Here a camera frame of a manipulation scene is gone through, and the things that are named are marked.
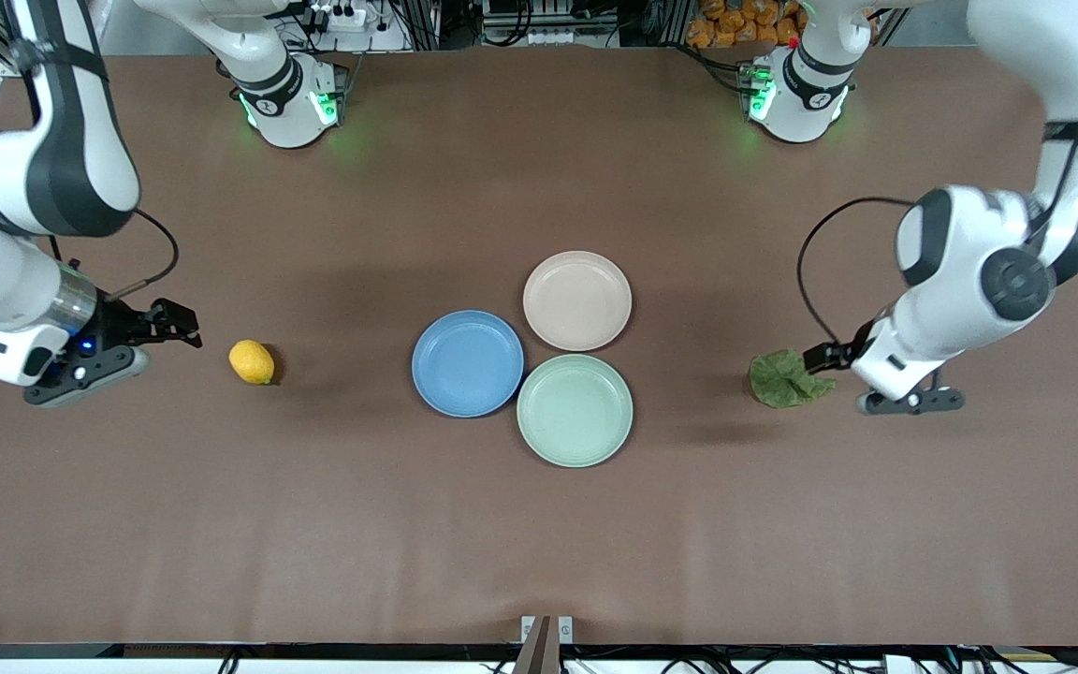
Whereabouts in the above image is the green lettuce leaf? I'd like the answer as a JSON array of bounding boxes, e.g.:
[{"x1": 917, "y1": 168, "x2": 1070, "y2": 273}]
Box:
[{"x1": 749, "y1": 349, "x2": 837, "y2": 409}]

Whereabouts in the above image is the yellow lemon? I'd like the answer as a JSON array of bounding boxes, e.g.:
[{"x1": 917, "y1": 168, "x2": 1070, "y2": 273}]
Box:
[{"x1": 228, "y1": 339, "x2": 276, "y2": 386}]

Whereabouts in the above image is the beige plate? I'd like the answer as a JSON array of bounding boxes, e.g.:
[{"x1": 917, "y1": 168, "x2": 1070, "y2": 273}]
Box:
[{"x1": 522, "y1": 251, "x2": 634, "y2": 353}]

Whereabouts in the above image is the mint green plate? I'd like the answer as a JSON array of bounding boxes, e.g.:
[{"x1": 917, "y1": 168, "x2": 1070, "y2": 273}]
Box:
[{"x1": 517, "y1": 354, "x2": 634, "y2": 468}]

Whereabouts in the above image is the blue plate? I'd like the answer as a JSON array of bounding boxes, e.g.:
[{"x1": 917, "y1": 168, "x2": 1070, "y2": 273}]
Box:
[{"x1": 411, "y1": 310, "x2": 526, "y2": 418}]

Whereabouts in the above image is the orange items bag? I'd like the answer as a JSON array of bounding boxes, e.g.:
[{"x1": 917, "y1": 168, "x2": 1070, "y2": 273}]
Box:
[{"x1": 686, "y1": 0, "x2": 807, "y2": 48}]

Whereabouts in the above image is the white power strip with plugs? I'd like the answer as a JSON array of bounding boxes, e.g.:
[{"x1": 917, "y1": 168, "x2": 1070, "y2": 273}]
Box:
[{"x1": 300, "y1": 0, "x2": 381, "y2": 34}]

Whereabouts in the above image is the white socket strip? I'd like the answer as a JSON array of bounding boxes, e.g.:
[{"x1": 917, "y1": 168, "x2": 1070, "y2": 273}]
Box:
[{"x1": 483, "y1": 24, "x2": 574, "y2": 48}]

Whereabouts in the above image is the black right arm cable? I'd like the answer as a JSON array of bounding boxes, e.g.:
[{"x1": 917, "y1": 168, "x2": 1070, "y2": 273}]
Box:
[{"x1": 104, "y1": 208, "x2": 181, "y2": 302}]

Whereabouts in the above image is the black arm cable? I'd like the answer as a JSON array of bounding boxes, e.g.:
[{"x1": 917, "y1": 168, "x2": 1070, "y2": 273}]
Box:
[
  {"x1": 104, "y1": 208, "x2": 181, "y2": 302},
  {"x1": 797, "y1": 197, "x2": 919, "y2": 349}
]

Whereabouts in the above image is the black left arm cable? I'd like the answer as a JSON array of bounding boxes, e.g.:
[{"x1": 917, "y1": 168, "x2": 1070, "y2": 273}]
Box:
[{"x1": 797, "y1": 197, "x2": 919, "y2": 349}]

